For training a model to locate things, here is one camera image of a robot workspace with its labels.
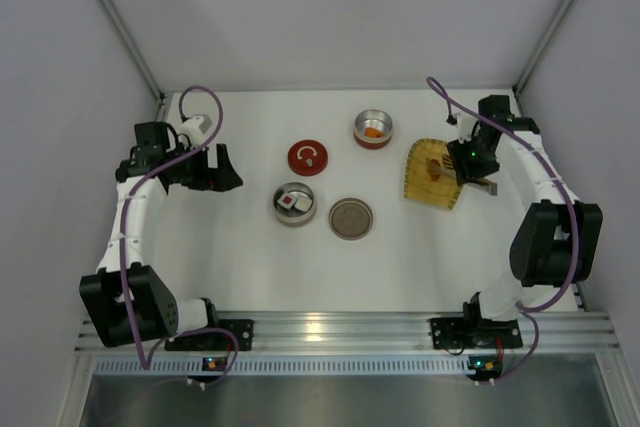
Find left frame post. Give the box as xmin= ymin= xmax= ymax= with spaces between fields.
xmin=95 ymin=0 xmax=165 ymax=104

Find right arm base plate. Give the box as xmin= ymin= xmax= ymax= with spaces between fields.
xmin=429 ymin=316 xmax=523 ymax=351

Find purple cable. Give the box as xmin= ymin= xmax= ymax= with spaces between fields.
xmin=425 ymin=76 xmax=586 ymax=386
xmin=119 ymin=85 xmax=236 ymax=388

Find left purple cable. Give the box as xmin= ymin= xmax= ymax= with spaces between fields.
xmin=119 ymin=85 xmax=236 ymax=388

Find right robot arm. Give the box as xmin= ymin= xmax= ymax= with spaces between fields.
xmin=447 ymin=95 xmax=603 ymax=322

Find metal tongs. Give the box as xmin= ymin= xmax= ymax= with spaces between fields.
xmin=435 ymin=154 xmax=498 ymax=196

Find frame post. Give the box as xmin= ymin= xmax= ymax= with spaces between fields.
xmin=95 ymin=0 xmax=165 ymax=104
xmin=512 ymin=0 xmax=578 ymax=100

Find slotted cable duct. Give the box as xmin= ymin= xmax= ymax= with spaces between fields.
xmin=94 ymin=355 xmax=497 ymax=377

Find bamboo tray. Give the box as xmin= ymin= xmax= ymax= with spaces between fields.
xmin=404 ymin=138 xmax=462 ymax=210

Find red round lid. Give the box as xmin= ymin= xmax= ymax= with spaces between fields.
xmin=287 ymin=139 xmax=329 ymax=177

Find aluminium mounting rail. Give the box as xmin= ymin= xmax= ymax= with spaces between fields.
xmin=73 ymin=311 xmax=620 ymax=356

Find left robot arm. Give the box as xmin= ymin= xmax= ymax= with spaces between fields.
xmin=79 ymin=114 xmax=243 ymax=348

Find sushi roll white centre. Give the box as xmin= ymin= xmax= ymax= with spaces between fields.
xmin=294 ymin=197 xmax=313 ymax=213

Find beige-banded steel bowl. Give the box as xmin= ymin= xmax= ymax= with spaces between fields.
xmin=271 ymin=182 xmax=317 ymax=227

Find red-banded steel bowl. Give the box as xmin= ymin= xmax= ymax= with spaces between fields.
xmin=352 ymin=109 xmax=394 ymax=150

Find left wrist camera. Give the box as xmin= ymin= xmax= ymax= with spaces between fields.
xmin=177 ymin=114 xmax=213 ymax=145

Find orange carrot piece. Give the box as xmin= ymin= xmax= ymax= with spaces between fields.
xmin=364 ymin=127 xmax=385 ymax=139

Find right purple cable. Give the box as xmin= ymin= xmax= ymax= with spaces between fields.
xmin=425 ymin=76 xmax=586 ymax=386

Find brown round lid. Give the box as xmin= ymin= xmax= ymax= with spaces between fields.
xmin=328 ymin=198 xmax=374 ymax=241

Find right frame post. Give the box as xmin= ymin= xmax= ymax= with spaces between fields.
xmin=512 ymin=0 xmax=578 ymax=100

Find sushi roll red centre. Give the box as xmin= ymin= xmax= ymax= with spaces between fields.
xmin=276 ymin=192 xmax=297 ymax=210

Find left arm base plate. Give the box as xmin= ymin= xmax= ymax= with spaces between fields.
xmin=164 ymin=318 xmax=254 ymax=352

